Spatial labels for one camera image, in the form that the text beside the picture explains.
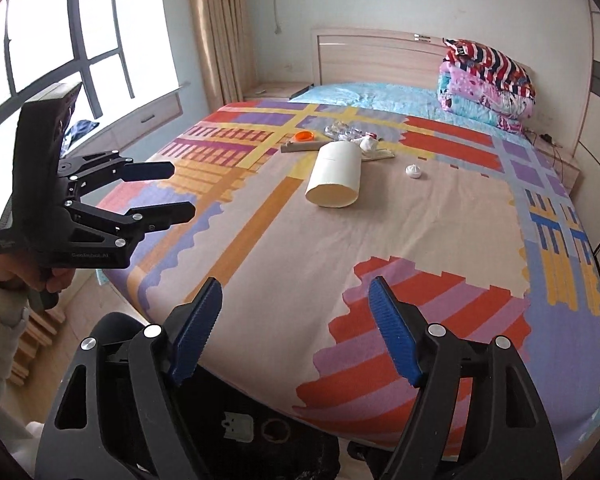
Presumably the pink folded quilt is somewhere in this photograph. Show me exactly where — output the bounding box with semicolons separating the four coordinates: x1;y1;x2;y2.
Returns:
437;60;536;116

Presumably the person's left hand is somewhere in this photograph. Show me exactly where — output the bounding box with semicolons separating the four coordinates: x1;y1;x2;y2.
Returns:
0;237;77;296

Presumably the wooden nightstand with cable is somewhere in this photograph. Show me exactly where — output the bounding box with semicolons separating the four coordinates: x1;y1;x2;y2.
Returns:
527;130;581;196

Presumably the bed with blue sheet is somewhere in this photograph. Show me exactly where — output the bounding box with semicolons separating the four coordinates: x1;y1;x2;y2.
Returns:
290;82;531;136

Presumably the beige curtain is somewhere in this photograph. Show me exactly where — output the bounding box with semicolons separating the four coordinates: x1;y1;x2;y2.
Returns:
185;0;258;111

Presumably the black bag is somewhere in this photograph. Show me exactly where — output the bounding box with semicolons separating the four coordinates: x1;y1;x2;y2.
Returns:
87;310;341;480

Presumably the blue cloth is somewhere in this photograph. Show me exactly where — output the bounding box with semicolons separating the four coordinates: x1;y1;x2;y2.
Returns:
62;120;98;153

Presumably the wooden headboard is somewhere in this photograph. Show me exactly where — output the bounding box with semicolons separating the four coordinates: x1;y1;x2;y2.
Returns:
311;27;581;161

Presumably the black charger cable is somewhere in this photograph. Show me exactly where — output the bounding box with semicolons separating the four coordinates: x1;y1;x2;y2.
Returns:
525;130;566;181

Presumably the white paper cylinder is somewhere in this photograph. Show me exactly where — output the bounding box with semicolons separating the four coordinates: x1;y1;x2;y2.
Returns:
305;142;363;209

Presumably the window seat cabinet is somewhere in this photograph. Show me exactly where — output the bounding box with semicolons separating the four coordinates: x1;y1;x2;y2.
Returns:
80;87;186;161

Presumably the window with dark frame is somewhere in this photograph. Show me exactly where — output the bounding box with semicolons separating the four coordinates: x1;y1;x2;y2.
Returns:
0;0;181;221

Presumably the pill blister pack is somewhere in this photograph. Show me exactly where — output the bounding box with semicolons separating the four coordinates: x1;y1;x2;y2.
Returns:
322;122;363;142

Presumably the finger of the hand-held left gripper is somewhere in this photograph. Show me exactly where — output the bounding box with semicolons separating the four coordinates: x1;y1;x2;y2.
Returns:
67;201;197;250
57;150;176;197

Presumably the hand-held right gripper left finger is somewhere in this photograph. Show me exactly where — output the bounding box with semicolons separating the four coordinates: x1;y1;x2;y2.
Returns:
32;276;224;480

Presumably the multicoloured patterned blanket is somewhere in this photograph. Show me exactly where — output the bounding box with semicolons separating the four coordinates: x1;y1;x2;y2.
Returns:
97;100;600;461

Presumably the blue folded quilt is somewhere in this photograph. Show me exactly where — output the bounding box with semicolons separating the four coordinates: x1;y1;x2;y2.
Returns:
440;92;531;133

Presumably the striped folded quilt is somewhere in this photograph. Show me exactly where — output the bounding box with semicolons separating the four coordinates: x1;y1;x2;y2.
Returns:
442;37;536;98

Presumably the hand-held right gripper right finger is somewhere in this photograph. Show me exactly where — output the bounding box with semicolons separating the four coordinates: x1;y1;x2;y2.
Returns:
369;276;563;480

